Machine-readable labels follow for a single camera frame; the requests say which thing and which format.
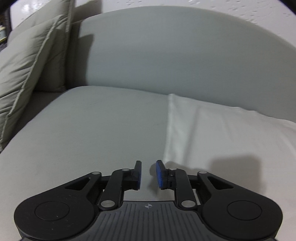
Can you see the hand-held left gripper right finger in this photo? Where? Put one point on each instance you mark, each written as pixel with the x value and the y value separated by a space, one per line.
pixel 159 176

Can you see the small grey cushion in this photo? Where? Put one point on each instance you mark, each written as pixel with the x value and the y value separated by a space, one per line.
pixel 20 69

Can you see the cluttered shelf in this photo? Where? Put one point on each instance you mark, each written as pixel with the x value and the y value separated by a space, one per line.
pixel 2 34

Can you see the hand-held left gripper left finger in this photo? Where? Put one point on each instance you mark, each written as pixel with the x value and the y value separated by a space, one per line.
pixel 138 178

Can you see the white garment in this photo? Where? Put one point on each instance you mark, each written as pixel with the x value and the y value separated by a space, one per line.
pixel 219 134

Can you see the grey sofa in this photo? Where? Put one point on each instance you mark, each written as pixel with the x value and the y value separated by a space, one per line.
pixel 161 58

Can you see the large grey cushion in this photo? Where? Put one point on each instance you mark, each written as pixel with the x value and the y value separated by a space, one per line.
pixel 62 14

